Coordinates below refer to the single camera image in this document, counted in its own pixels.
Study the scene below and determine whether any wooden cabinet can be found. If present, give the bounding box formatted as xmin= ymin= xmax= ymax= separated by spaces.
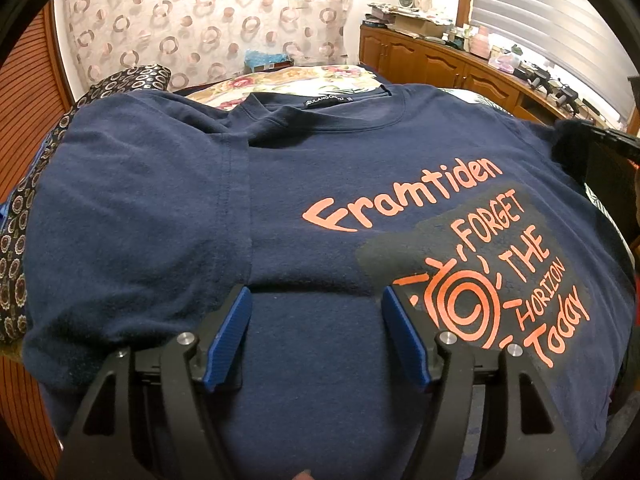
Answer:
xmin=359 ymin=22 xmax=616 ymax=126

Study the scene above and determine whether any cardboard box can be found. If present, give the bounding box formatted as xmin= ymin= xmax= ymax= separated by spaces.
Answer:
xmin=387 ymin=7 xmax=451 ymax=37

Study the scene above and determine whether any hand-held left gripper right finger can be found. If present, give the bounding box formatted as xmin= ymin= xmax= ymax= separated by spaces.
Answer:
xmin=381 ymin=284 xmax=583 ymax=480

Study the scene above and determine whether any dark circle patterned cloth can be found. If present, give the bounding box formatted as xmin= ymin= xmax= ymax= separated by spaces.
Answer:
xmin=0 ymin=62 xmax=173 ymax=346

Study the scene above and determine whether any navy blue printed t-shirt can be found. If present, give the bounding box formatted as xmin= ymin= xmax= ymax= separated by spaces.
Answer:
xmin=22 ymin=82 xmax=636 ymax=480

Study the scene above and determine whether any pink container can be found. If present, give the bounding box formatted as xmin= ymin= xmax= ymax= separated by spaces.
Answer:
xmin=471 ymin=25 xmax=495 ymax=59

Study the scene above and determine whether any circle pattern sheer curtain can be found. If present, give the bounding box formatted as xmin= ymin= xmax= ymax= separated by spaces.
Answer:
xmin=62 ymin=0 xmax=358 ymax=96

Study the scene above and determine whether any white window blind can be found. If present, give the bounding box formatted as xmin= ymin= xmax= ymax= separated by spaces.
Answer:
xmin=470 ymin=0 xmax=640 ymax=76

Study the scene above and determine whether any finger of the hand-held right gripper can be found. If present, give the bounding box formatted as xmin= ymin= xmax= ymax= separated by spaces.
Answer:
xmin=591 ymin=126 xmax=640 ymax=152

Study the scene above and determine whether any wooden louvred door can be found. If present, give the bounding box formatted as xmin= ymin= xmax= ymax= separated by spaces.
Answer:
xmin=0 ymin=0 xmax=76 ymax=461

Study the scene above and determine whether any row of small dark items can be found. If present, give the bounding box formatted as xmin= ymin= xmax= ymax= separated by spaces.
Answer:
xmin=515 ymin=57 xmax=603 ymax=113

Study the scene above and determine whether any floral blanket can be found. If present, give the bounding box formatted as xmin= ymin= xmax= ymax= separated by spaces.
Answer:
xmin=172 ymin=62 xmax=396 ymax=111

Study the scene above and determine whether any blue plastic bag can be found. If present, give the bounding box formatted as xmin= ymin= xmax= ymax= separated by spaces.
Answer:
xmin=244 ymin=49 xmax=293 ymax=72

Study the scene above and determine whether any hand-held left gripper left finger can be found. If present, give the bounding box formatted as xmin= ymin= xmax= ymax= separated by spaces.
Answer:
xmin=55 ymin=286 xmax=253 ymax=480

